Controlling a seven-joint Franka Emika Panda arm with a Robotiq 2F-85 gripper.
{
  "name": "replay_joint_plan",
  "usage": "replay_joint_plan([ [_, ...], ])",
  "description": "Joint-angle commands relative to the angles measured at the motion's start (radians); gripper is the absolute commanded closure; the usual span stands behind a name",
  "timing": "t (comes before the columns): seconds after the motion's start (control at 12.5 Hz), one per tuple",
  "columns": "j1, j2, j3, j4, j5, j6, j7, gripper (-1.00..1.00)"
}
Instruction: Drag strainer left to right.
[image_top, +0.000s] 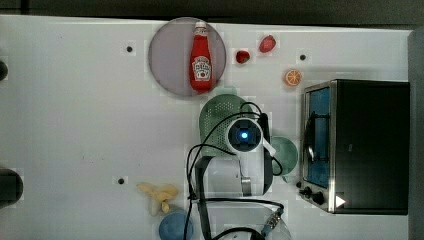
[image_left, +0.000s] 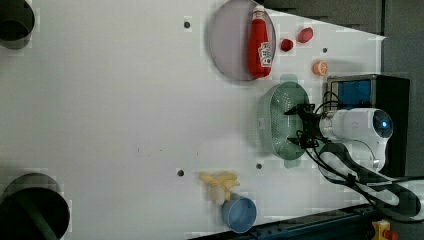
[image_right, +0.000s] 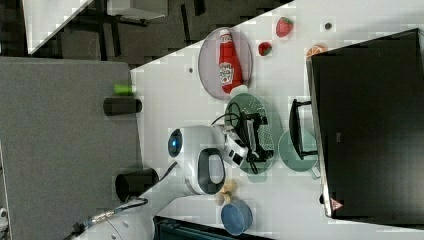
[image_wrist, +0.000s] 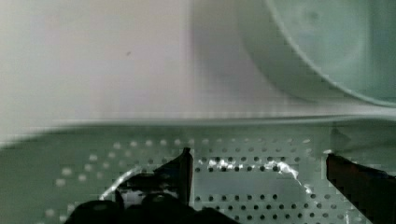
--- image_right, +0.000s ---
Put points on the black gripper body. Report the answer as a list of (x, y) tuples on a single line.
[(254, 131)]

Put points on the black toaster oven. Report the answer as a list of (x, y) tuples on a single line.
[(367, 105)]

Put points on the large red strawberry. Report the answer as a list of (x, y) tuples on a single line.
[(284, 27)]

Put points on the grey round plate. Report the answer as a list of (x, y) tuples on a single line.
[(209, 58)]

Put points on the orange slice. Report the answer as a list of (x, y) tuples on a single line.
[(316, 49)]

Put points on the grey camera on wrist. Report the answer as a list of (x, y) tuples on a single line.
[(235, 150)]

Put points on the black cylinder post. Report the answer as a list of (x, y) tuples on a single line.
[(121, 106)]

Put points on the small red strawberry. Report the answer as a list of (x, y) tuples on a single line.
[(264, 48)]

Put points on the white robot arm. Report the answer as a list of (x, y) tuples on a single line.
[(199, 155)]

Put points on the blue bowl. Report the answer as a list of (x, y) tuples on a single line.
[(236, 217)]

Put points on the black cylinder cup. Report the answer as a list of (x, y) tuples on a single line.
[(133, 184)]

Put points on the green cylinder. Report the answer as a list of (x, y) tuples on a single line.
[(124, 90)]

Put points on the black oven door handle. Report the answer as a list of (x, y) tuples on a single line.
[(296, 130)]

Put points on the red ketchup bottle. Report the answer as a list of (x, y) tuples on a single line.
[(230, 72)]

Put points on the green mug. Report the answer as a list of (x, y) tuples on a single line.
[(292, 160)]

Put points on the green plastic strainer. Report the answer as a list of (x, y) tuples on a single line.
[(241, 100)]

